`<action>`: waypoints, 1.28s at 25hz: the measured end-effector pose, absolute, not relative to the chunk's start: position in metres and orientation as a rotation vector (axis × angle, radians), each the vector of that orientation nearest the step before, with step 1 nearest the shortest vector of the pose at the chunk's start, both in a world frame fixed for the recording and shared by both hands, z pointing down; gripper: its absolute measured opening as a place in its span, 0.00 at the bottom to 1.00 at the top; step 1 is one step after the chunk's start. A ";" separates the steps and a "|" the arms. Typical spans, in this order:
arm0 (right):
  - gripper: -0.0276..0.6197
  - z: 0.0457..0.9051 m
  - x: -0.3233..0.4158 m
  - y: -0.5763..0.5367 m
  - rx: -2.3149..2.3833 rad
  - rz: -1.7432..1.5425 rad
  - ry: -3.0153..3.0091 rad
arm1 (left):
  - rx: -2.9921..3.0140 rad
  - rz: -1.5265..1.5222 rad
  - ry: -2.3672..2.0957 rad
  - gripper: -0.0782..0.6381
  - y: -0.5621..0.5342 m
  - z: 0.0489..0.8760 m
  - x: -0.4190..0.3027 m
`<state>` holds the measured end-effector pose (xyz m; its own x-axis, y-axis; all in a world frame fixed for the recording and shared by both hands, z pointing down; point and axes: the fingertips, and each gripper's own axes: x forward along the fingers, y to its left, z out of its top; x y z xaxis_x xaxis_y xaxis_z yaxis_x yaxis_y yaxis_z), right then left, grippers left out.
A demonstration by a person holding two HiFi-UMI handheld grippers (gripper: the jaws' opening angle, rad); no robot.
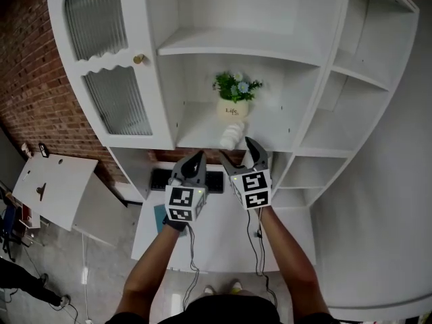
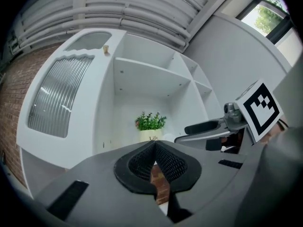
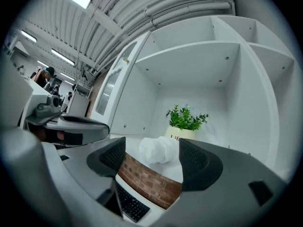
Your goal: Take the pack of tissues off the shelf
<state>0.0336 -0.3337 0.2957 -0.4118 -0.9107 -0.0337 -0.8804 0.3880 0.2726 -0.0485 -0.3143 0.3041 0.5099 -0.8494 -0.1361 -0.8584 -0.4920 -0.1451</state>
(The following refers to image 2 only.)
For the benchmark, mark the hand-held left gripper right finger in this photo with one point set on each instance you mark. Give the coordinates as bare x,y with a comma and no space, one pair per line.
208,185

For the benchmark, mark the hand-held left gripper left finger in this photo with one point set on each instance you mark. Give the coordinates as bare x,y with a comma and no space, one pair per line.
94,185

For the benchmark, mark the gold cabinet door knob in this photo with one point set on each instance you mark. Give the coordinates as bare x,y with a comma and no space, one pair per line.
105,49

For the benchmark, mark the white shelf cabinet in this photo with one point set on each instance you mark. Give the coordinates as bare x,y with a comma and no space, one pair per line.
146,74

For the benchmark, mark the person's right hand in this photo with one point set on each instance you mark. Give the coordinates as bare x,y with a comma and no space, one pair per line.
225,140

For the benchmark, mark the black framed window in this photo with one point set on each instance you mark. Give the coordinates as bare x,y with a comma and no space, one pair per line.
265,20

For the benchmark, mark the white ribbed glass cabinet door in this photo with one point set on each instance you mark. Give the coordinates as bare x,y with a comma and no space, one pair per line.
54,98

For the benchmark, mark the person's right forearm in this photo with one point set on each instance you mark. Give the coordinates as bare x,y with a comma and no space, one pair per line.
275,132

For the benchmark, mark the potted plant in cream pot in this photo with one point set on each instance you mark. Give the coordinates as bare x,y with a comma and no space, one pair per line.
146,135

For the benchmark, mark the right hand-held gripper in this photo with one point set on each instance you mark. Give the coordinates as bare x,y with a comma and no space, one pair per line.
260,107

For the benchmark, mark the bundle of white ceiling pipes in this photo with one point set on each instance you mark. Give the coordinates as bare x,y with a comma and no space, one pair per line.
118,13

